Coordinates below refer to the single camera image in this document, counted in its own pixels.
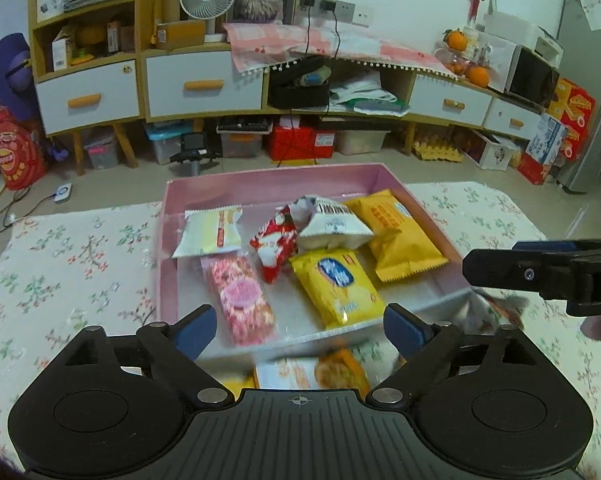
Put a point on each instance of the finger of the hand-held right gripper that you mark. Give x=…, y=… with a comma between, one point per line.
x=545, y=246
x=500, y=270

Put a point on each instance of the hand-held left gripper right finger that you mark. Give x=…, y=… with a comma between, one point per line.
x=408, y=332

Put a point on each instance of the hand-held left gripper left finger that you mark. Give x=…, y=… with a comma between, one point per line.
x=195, y=332

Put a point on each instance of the pink crispy snack packet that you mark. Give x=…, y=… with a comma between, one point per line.
x=240, y=300

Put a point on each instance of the yellow blue-label snack packet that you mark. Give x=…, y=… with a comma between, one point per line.
x=338, y=285

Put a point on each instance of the cream red-label snack packet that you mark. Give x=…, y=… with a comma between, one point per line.
x=210, y=232

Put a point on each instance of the white orange biscuit packet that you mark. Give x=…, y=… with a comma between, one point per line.
x=310, y=372

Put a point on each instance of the red white snack packet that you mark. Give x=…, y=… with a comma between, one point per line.
x=275, y=242

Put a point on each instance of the white nut-picture snack packet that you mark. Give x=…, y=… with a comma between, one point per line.
x=330, y=225

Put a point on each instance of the pink silver cardboard box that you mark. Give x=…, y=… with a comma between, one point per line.
x=260, y=190

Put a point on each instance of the white printed carton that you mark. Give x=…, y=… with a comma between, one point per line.
x=497, y=152

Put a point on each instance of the blue white carton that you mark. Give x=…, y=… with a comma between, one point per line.
x=545, y=140

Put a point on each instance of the floral tablecloth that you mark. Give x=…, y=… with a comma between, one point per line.
x=80, y=270

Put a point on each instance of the yellow egg trays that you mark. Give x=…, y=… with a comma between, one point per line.
x=438, y=147

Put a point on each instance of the orange red snack carton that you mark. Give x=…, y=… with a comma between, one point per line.
x=575, y=110

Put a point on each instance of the silver refrigerator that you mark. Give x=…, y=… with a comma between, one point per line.
x=590, y=110

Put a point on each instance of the white microwave oven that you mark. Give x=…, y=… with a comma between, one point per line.
x=530, y=80

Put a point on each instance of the black floor device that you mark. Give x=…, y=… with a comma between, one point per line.
x=195, y=152

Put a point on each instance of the orange fruit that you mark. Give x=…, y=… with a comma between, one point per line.
x=478, y=76
x=457, y=40

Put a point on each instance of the clear storage bin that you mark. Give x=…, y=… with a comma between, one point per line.
x=360, y=142

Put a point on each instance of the clear bin blue lid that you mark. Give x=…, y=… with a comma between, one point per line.
x=163, y=145

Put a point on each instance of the white floor gadget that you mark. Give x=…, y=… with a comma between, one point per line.
x=64, y=194

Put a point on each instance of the clear bin dark lid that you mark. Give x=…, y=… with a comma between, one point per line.
x=243, y=140

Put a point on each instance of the grey storage bin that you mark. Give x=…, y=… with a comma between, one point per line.
x=101, y=150

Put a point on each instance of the red storage box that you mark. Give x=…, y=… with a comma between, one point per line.
x=300, y=142

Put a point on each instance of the white cardboard box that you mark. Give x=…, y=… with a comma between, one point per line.
x=515, y=30

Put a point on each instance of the pile of folded cloths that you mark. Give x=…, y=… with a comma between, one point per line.
x=365, y=95

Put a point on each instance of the long wooden media cabinet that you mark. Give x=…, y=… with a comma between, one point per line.
x=266, y=85

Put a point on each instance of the red printed gift bag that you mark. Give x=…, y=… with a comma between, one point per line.
x=13, y=150

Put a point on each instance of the black open box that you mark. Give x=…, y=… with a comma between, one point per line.
x=298, y=95

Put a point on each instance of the pink patterned cloth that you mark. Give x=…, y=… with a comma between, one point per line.
x=360, y=45

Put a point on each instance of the brown cardboard parcel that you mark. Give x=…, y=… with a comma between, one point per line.
x=180, y=35

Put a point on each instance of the small white box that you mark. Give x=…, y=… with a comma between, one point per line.
x=60, y=55

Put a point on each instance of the yellow toy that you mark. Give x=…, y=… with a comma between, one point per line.
x=90, y=40

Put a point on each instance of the purple plush toy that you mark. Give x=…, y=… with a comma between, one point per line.
x=13, y=75

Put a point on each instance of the yellow wooden shelf cabinet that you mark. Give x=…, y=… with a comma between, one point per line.
x=31, y=35

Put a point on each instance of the wall power socket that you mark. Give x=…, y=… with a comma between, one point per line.
x=343, y=10

